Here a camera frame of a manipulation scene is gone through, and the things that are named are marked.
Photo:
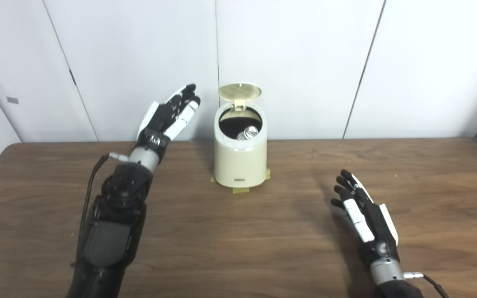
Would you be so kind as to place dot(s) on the cream-colored plastic bin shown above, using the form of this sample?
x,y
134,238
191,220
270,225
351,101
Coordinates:
x,y
240,163

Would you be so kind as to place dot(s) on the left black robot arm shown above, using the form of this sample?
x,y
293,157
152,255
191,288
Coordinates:
x,y
114,231

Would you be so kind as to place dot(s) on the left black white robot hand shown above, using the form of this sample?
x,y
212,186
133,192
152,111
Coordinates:
x,y
160,120

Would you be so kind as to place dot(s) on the round cream bin lid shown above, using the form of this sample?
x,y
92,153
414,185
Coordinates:
x,y
239,92

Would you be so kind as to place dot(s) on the small white plastic bottle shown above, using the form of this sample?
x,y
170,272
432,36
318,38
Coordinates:
x,y
251,133

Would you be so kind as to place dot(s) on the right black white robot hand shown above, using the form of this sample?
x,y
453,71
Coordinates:
x,y
379,231

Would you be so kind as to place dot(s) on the small gray wall label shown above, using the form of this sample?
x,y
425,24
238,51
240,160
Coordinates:
x,y
12,100

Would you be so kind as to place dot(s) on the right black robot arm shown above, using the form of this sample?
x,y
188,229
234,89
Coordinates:
x,y
387,273

